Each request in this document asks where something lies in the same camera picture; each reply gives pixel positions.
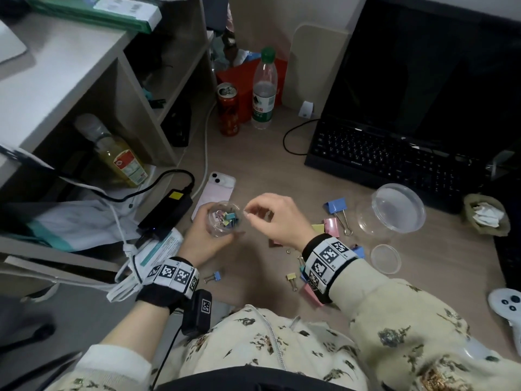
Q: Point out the person's left hand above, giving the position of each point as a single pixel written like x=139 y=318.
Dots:
x=195 y=240

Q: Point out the person's right hand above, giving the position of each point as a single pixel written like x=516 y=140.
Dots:
x=285 y=219

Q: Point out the small clear plastic jar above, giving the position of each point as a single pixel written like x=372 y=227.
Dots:
x=215 y=230

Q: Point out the pile of small binder clips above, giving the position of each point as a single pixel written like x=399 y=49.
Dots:
x=230 y=217

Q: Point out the pile of large binder clips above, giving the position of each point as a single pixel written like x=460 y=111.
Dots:
x=335 y=205

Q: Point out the large clear plastic jar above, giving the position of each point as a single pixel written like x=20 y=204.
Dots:
x=399 y=207

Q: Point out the person's left forearm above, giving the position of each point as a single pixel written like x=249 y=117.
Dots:
x=126 y=333

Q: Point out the person's right forearm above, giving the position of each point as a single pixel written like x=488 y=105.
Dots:
x=390 y=313

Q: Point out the person's floral cream jacket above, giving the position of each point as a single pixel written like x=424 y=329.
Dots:
x=252 y=342

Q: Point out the person's black garment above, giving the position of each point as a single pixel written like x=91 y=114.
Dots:
x=260 y=380

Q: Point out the white teal tissue pack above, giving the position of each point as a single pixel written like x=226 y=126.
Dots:
x=163 y=246

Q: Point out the black power adapter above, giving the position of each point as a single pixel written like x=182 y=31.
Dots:
x=167 y=213

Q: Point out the pink smartphone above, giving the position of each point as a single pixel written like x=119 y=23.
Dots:
x=220 y=187

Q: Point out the clear plastic lid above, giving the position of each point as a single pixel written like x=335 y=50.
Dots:
x=386 y=259

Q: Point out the small white device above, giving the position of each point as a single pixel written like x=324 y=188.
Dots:
x=306 y=109

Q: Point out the yellow juice bottle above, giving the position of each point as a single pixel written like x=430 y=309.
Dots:
x=118 y=158

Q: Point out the clear water bottle green cap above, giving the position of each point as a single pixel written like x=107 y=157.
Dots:
x=263 y=105

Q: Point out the black electronic device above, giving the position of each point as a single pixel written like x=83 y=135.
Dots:
x=177 y=124

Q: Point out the red drink can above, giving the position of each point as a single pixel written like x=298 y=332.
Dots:
x=228 y=115

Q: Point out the black keyboard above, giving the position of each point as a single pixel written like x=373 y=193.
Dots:
x=386 y=158

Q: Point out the red cardboard box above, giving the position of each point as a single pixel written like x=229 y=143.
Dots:
x=242 y=91

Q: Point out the teal small gadget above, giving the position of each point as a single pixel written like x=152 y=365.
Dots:
x=146 y=95

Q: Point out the crumpled clear plastic wrap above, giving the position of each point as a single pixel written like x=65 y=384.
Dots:
x=232 y=52

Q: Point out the black chair base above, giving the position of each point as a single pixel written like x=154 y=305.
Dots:
x=36 y=333

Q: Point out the black computer monitor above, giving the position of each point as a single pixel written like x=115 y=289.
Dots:
x=407 y=69

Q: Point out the crumpled white tissue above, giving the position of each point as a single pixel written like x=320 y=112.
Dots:
x=486 y=213

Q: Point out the brown paper cup with tissue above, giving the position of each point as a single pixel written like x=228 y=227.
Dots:
x=488 y=232

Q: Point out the grey shelf unit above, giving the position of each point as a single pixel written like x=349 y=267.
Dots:
x=61 y=69

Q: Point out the dark fabric bag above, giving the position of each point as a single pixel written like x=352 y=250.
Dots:
x=215 y=12

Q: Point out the white handheld controller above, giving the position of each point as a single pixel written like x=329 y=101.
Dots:
x=506 y=303

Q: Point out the green white box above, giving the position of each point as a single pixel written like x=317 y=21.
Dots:
x=101 y=16

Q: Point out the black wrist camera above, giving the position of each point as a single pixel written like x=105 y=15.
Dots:
x=197 y=313

